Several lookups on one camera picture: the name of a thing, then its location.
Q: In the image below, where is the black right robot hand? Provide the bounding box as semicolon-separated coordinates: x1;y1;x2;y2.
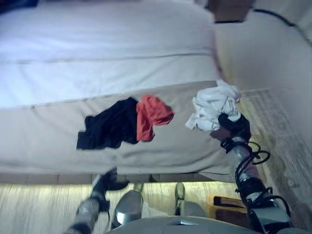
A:
211;112;252;142

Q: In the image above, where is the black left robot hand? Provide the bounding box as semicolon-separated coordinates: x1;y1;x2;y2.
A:
92;167;130;198

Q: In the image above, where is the white garment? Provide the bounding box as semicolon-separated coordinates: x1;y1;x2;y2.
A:
185;79;242;132

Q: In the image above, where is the black garment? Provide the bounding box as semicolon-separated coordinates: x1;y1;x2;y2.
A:
76;97;139;151

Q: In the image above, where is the red garment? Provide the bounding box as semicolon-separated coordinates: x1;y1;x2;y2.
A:
136;94;176;142

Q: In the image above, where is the bed with beige cover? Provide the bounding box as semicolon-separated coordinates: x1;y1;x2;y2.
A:
0;0;244;186

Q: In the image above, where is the tan rectangular laundry basket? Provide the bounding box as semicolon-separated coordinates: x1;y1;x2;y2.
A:
206;194;250;225

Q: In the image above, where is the grey striped floor rug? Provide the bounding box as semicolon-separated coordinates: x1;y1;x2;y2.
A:
0;89;302;234

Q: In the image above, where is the grey robot torso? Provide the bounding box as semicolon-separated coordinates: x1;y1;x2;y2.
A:
104;215;308;234

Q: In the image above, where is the wooden two-drawer nightstand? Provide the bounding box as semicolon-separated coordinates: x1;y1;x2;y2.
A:
208;0;255;24

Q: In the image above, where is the white duvet with grey piping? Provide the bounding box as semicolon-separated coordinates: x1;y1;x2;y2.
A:
0;0;219;108

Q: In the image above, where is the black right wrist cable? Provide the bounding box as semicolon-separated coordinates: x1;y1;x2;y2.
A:
235;141;272;195

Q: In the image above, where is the dark floor edge cable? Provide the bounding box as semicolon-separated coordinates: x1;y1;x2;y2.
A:
252;8;312;48

